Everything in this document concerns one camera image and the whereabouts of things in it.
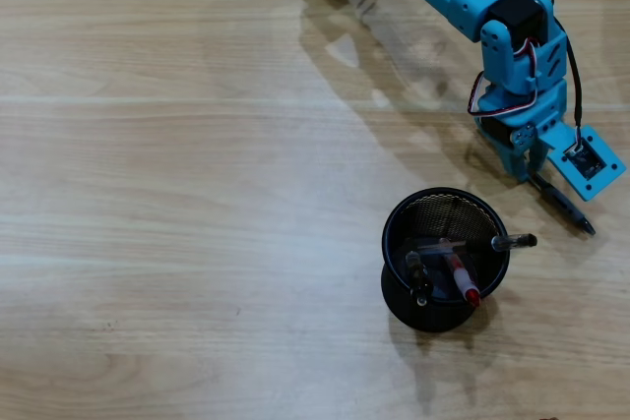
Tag blue gripper body with motor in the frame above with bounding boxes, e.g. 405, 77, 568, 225
476, 80, 570, 150

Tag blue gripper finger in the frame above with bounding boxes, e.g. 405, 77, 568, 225
494, 123, 537, 183
530, 137, 550, 170

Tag clear retractable pen grey grip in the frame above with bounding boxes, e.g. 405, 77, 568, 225
529, 172, 597, 237

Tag clear stick pen black cap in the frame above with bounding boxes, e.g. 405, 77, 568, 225
412, 232, 538, 254

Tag red retractable pen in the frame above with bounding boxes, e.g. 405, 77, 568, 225
437, 237, 482, 308

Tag black retractable pen black grip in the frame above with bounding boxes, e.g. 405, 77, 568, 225
404, 250, 434, 307

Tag black mesh pen holder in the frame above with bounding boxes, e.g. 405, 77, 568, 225
380, 187, 511, 333

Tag black camera cable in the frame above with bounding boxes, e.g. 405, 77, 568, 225
553, 16, 585, 153

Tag blue-mounted wrist camera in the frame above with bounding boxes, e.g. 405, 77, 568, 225
545, 124, 627, 203

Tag red white servo wires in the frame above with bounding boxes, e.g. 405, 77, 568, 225
466, 35, 542, 119

